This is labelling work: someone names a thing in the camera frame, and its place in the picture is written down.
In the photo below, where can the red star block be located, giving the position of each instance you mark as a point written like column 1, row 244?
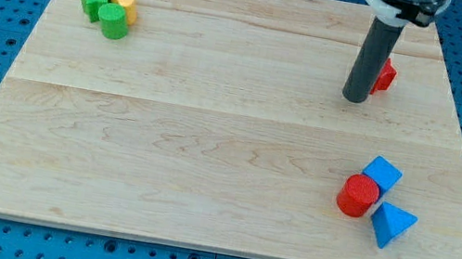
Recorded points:
column 385, row 79

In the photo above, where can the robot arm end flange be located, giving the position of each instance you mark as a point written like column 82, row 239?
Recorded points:
column 398, row 13

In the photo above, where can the wooden board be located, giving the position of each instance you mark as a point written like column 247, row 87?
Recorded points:
column 220, row 125

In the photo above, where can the red cylinder block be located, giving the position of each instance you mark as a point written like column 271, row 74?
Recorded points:
column 357, row 195

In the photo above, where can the blue cube block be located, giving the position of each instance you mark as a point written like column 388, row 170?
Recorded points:
column 384, row 173

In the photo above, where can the green cylinder block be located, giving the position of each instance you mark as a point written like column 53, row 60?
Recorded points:
column 113, row 21

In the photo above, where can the yellow heart block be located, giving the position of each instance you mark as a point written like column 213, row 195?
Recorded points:
column 130, row 9

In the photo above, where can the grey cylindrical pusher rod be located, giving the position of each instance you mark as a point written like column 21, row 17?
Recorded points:
column 377, row 47

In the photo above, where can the blue triangle block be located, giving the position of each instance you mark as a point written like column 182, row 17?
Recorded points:
column 389, row 222

